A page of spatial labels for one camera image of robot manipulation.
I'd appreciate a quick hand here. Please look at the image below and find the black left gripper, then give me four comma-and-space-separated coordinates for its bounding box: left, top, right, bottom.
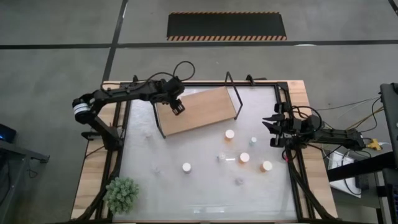
158, 77, 187, 116

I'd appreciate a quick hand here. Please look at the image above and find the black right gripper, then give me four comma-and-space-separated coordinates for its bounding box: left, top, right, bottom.
262, 102, 312, 147

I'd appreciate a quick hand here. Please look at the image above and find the white box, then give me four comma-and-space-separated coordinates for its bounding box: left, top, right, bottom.
328, 149, 363, 199

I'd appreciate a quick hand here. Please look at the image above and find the black desk beam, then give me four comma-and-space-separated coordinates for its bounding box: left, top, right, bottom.
326, 151, 398, 183

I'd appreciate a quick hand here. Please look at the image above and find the black hazard-striped floor mat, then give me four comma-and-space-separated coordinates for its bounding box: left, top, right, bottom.
166, 11, 287, 42

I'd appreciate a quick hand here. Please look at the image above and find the yellow power splitter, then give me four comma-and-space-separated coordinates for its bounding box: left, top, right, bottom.
366, 139, 382, 152

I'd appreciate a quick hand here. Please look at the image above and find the green artificial plant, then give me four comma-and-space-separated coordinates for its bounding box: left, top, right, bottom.
103, 176, 141, 215

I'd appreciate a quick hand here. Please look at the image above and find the grey side desk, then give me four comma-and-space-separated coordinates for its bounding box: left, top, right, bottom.
0, 139, 50, 224

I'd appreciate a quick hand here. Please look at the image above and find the blue-lit black device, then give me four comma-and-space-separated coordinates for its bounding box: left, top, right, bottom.
0, 123, 17, 144

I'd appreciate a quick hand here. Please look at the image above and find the wooden shelf black metal frame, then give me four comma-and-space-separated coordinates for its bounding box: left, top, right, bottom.
151, 70, 244, 140

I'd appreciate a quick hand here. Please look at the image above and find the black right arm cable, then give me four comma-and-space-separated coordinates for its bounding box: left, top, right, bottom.
289, 105, 324, 131

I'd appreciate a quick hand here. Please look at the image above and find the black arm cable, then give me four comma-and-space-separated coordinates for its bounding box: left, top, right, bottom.
289, 105, 324, 131
101, 60, 196, 91

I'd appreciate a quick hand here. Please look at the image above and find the black aluminium table frame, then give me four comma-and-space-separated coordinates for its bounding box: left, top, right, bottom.
74, 74, 336, 224

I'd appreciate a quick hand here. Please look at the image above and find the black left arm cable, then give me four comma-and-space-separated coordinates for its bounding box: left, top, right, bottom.
101, 60, 196, 91

